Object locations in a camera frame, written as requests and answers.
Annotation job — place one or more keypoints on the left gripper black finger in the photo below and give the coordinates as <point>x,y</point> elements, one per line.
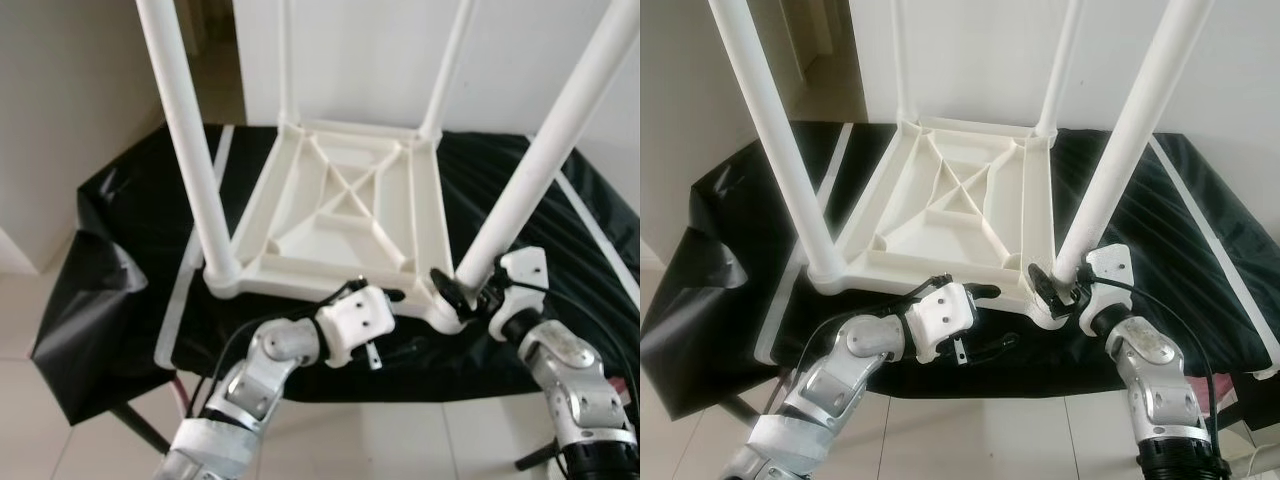
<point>984,291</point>
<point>998,343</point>
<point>394,295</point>
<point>410,348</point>

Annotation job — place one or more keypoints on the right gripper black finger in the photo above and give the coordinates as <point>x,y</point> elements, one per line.
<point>449,288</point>
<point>1045,284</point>

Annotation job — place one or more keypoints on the white plastic children table top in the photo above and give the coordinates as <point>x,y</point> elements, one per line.
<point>425,220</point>
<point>1035,215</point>

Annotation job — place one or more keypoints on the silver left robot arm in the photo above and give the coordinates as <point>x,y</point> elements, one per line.
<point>840,365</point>
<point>260,370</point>

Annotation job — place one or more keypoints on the black metal table leg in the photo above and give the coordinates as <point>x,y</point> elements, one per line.
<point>538,458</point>
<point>140,428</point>
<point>740,410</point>

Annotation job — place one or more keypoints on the black plastic table cover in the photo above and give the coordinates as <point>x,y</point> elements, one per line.
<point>110,230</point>
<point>720,230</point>

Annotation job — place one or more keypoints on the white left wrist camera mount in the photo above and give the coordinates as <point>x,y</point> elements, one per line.
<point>355,315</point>
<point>940,312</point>

